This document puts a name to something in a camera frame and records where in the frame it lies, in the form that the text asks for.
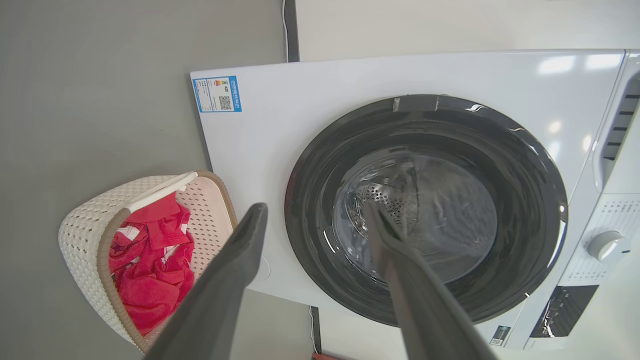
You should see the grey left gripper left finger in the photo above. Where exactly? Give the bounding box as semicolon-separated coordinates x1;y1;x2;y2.
144;202;269;360

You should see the black washer door handle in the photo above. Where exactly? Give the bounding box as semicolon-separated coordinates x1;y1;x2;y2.
391;95;442;112

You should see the white washer control knob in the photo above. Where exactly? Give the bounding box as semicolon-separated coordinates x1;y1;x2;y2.
587;230;632;264

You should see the black round washer door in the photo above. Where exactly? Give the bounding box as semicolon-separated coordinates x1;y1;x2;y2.
284;94;569;327

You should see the red and white clothing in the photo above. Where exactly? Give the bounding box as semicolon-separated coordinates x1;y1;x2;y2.
108;192;196;337

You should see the white floor cable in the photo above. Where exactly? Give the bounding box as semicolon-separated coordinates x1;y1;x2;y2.
281;0;290;62
308;306;319;355

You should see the white detergent drawer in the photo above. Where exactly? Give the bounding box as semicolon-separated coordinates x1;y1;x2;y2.
592;65;640;195

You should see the white front-load washing machine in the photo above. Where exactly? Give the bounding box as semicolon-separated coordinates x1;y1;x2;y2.
190;48;640;351

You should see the small dark brand sticker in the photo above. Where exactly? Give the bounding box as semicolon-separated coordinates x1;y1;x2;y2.
489;325;512;347

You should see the round white filter cover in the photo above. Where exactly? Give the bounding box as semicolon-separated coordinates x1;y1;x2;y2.
252;256;272;282

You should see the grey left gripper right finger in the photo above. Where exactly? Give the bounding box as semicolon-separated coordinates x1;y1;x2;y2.
364;200;498;360

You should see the cream perforated laundry basket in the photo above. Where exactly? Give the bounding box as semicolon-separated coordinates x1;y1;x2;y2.
58;170;239;354

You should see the black washer display panel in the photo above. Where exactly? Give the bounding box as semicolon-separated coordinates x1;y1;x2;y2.
529;285;600;339

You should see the blue energy label sticker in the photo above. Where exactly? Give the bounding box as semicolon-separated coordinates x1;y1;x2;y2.
192;75;243;113

